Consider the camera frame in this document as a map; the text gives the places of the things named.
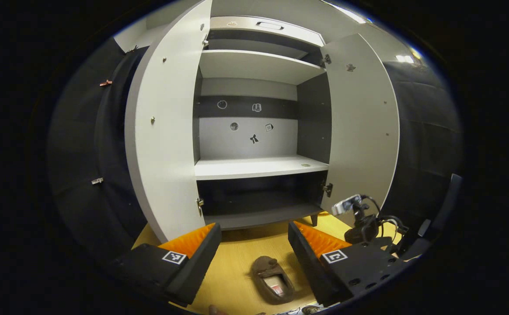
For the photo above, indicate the white cloth clip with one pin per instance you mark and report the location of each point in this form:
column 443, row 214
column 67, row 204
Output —
column 97, row 180

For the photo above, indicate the red cloth clip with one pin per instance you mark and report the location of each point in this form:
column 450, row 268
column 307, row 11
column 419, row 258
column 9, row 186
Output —
column 105, row 82

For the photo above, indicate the brown slipper shoe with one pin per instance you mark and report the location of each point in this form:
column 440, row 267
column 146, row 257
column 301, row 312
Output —
column 265, row 267

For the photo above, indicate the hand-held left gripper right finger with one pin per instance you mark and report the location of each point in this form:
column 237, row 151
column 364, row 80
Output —
column 307, row 262

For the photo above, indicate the white shoe cabinet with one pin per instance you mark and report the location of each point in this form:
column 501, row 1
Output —
column 254, row 168

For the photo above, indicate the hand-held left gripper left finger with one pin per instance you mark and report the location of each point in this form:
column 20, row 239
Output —
column 195, row 262

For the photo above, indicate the beige cabinet drawer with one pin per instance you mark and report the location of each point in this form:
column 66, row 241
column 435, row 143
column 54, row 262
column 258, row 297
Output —
column 245, row 27

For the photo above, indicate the long ceiling light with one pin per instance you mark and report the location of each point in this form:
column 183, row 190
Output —
column 350, row 13

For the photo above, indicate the black backdrop cloth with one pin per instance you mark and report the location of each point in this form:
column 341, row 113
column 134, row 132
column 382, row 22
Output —
column 79, row 153
column 429, row 131

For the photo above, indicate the white shoe cabinet door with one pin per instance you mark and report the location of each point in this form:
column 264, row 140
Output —
column 167, row 131
column 359, row 131

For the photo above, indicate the small ceiling light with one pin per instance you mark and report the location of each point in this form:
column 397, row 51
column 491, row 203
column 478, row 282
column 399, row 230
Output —
column 405, row 59

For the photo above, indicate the black cloth clip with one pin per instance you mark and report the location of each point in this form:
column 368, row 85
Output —
column 132, row 49

